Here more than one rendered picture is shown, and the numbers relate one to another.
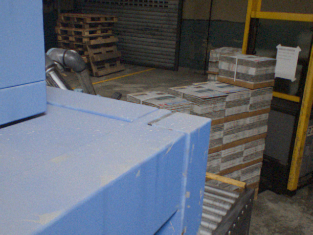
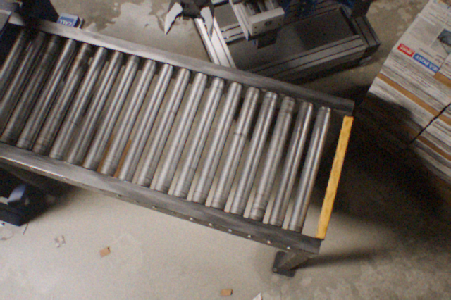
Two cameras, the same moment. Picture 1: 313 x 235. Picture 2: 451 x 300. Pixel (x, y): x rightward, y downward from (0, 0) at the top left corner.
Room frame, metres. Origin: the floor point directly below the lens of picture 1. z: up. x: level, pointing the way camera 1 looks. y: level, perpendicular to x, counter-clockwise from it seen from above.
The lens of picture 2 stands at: (1.49, -0.61, 2.23)
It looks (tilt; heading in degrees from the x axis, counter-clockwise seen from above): 71 degrees down; 80
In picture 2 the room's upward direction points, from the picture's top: 1 degrees counter-clockwise
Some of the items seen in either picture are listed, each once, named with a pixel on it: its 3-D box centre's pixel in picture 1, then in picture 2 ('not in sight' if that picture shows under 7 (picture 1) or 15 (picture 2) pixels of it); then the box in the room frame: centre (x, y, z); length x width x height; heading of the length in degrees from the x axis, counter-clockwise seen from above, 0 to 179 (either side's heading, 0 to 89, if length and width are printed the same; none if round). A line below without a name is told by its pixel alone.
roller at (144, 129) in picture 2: not in sight; (146, 122); (1.30, 0.03, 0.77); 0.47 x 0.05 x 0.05; 62
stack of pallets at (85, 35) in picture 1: (87, 42); not in sight; (9.31, 1.76, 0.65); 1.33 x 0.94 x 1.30; 156
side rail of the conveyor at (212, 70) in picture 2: not in sight; (173, 65); (1.42, 0.25, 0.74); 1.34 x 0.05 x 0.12; 152
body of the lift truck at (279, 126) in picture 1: (285, 139); not in sight; (3.73, -1.35, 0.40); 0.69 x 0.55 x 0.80; 41
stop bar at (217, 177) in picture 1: (206, 174); (335, 175); (1.88, -0.29, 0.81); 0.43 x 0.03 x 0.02; 62
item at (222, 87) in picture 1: (219, 86); not in sight; (3.02, -0.50, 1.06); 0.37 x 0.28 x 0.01; 40
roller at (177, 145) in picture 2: not in sight; (182, 132); (1.41, -0.03, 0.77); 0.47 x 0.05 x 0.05; 62
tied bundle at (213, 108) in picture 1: (194, 105); not in sight; (2.82, -0.29, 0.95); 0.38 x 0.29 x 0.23; 40
